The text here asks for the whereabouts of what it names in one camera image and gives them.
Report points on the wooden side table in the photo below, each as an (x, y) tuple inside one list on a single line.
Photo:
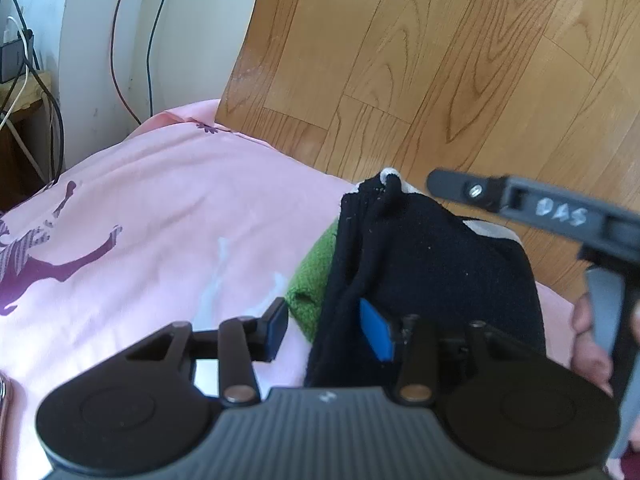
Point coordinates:
[(22, 155)]

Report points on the navy white green knitted garment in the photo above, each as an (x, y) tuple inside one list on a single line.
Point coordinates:
[(430, 260)]

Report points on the pink printed blanket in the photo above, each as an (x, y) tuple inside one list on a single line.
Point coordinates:
[(175, 200)]

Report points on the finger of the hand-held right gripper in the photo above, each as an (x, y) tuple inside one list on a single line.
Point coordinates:
[(457, 186)]

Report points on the black power adapter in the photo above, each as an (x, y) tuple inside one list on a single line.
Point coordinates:
[(12, 60)]

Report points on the person's right hand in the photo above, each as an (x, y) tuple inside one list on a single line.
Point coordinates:
[(590, 360)]

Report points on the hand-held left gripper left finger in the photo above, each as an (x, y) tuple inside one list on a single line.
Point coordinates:
[(277, 330)]

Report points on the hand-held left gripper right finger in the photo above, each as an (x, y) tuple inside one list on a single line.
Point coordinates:
[(377, 332)]

